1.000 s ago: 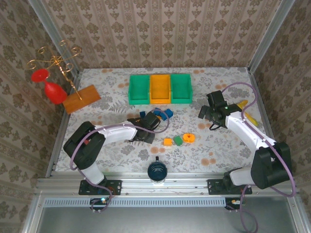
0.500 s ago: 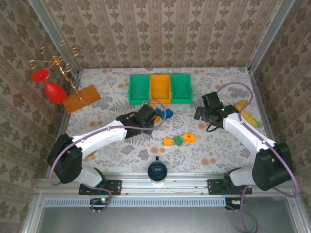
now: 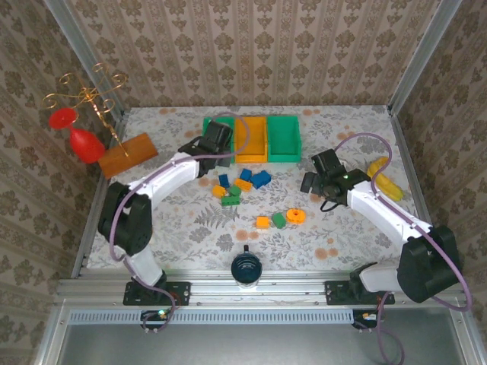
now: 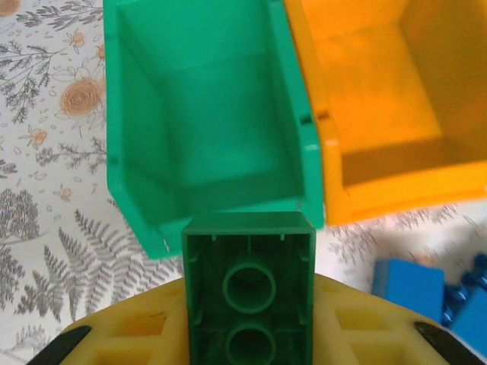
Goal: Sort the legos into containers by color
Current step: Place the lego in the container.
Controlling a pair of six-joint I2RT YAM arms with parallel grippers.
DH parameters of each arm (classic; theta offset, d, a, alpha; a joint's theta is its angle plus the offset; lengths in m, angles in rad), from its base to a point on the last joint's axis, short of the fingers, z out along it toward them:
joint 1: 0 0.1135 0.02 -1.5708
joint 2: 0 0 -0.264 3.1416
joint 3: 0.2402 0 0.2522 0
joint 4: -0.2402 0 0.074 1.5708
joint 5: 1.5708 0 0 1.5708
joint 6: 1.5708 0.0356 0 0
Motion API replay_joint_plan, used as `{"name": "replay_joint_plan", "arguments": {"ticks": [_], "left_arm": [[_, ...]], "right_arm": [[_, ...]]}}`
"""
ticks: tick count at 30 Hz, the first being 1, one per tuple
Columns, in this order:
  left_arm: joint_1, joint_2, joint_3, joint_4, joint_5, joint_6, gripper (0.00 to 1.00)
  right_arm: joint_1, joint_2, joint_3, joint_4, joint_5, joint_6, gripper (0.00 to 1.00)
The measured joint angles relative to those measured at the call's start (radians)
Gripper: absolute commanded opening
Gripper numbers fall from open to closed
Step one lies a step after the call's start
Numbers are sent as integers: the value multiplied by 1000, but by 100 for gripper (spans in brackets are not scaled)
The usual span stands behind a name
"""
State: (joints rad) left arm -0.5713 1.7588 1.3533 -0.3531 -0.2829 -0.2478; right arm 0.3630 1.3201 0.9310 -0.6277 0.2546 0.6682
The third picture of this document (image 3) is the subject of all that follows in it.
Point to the dark green lego brick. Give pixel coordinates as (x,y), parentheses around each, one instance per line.
(234,190)

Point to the blue lego brick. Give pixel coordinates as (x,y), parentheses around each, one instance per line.
(263,175)
(223,179)
(246,174)
(256,184)

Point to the orange round gear piece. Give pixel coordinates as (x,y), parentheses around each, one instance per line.
(295,218)

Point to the light green lego brick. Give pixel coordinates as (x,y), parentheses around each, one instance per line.
(231,200)

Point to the small green lego brick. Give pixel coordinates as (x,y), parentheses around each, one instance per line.
(279,220)

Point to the square orange lego brick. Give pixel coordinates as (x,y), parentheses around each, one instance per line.
(263,223)

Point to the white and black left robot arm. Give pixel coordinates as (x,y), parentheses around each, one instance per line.
(171,171)

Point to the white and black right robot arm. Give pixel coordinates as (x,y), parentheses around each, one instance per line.
(380,213)

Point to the small green plastic bin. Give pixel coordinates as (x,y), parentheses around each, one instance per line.
(227,121)

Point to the long orange lego brick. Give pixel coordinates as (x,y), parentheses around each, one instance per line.
(243,185)

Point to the yellow banana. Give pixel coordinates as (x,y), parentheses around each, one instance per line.
(390,187)

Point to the orange plastic bin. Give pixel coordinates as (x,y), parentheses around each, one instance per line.
(258,129)

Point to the large green plastic bin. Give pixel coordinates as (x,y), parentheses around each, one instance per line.
(283,137)

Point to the brown wooden block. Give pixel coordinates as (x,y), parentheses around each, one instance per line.
(125,163)

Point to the red plastic wine glass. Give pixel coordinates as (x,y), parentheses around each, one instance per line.
(85,146)

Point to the dark blue mug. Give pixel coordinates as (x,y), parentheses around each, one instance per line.
(246,268)

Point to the grey metal panel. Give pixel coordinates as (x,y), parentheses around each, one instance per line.
(247,346)

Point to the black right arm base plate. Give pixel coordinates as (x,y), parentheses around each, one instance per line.
(338,292)

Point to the long aluminium base rail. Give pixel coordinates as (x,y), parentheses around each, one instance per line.
(213,292)

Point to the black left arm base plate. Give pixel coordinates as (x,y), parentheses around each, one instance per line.
(179,292)

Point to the aluminium upright post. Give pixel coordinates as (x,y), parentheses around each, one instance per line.
(426,49)
(83,49)

